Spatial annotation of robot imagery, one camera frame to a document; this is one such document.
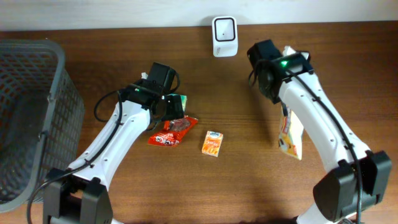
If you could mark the white barcode scanner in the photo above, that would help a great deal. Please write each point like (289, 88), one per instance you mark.
(225, 36)

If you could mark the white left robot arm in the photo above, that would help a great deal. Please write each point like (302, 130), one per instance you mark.
(79, 194)

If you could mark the orange juice carton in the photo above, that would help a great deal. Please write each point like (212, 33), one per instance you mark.
(212, 143)

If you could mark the beige wet wipes pack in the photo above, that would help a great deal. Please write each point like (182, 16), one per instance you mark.
(290, 133)

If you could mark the grey plastic basket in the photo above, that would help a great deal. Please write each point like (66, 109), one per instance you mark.
(41, 117)

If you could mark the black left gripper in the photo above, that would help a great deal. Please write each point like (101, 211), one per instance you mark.
(173, 107)

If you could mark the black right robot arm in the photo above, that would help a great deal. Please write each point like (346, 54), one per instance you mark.
(356, 178)

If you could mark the red candy bag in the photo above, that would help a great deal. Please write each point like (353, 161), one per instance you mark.
(173, 132)

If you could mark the Kleenex tissue pack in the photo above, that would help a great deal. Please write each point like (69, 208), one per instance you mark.
(183, 100)

